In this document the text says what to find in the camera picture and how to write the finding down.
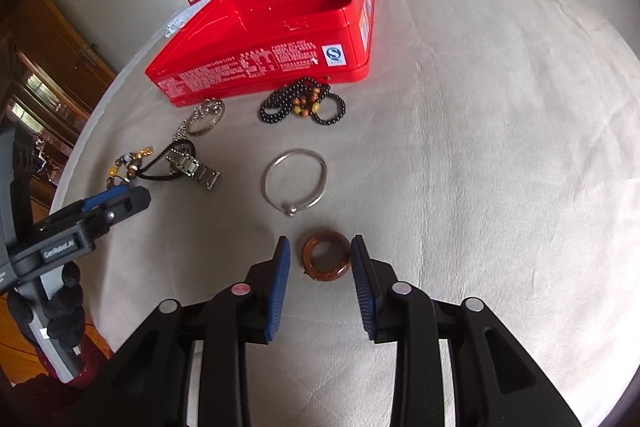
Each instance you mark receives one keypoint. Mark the red tin box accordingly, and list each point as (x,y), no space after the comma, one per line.
(260,62)

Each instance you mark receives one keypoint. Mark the silver bangle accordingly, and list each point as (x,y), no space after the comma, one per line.
(264,187)

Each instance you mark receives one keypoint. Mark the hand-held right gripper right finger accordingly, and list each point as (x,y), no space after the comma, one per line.
(361,287)

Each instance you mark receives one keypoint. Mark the white lace doily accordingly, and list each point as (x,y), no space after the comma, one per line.
(182,19)

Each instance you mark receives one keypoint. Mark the beige bed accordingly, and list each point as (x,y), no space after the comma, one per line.
(475,157)

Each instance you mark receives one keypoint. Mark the person's left hand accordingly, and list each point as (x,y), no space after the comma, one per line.
(70,312)

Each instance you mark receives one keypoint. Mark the wooden cabinet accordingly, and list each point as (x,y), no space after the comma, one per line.
(45,57)

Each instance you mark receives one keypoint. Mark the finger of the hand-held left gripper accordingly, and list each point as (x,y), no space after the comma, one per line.
(125,209)
(105,197)

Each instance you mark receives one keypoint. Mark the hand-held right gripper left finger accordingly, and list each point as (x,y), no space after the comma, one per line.
(279,287)

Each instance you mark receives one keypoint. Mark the metal link watch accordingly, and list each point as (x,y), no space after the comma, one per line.
(197,172)

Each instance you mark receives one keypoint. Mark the brown amber bangle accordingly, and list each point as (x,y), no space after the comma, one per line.
(312,264)

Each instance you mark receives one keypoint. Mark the dark red cloth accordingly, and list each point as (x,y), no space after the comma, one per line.
(87,362)

